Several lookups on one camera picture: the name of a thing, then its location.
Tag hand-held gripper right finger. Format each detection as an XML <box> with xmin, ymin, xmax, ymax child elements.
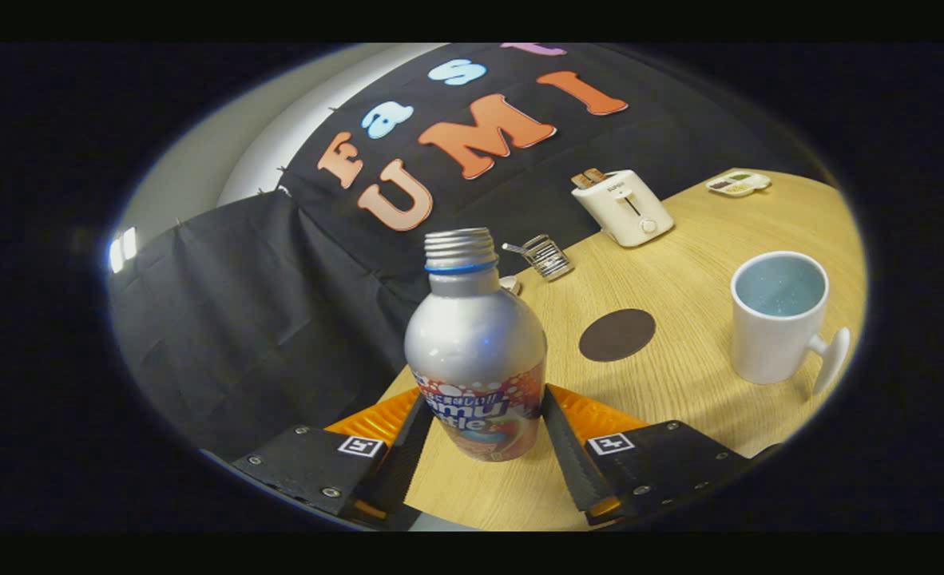
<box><xmin>541</xmin><ymin>383</ymin><xmax>784</xmax><ymax>528</ymax></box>

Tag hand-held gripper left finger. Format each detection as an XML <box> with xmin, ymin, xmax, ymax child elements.
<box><xmin>231</xmin><ymin>387</ymin><xmax>434</xmax><ymax>528</ymax></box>

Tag dark brown round coaster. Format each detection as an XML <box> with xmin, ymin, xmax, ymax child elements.
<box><xmin>578</xmin><ymin>308</ymin><xmax>656</xmax><ymax>363</ymax></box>

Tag silver juice bottle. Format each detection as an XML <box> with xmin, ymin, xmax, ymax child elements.
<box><xmin>404</xmin><ymin>228</ymin><xmax>549</xmax><ymax>462</ymax></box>

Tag white cup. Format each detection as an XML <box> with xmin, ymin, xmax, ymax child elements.
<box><xmin>730</xmin><ymin>251</ymin><xmax>851</xmax><ymax>396</ymax></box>

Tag wooden table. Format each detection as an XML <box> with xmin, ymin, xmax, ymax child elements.
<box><xmin>376</xmin><ymin>168</ymin><xmax>868</xmax><ymax>532</ymax></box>

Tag black backdrop cloth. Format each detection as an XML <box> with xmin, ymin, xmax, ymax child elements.
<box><xmin>109</xmin><ymin>43</ymin><xmax>840</xmax><ymax>464</ymax></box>

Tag white toaster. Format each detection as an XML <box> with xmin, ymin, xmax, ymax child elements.
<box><xmin>572</xmin><ymin>169</ymin><xmax>676</xmax><ymax>248</ymax></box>

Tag white divided condiment dish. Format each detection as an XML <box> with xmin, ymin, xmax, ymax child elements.
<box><xmin>705</xmin><ymin>171</ymin><xmax>772</xmax><ymax>198</ymax></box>

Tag double strip ceiling light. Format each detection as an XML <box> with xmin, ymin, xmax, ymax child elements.
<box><xmin>109</xmin><ymin>227</ymin><xmax>138</xmax><ymax>275</ymax></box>

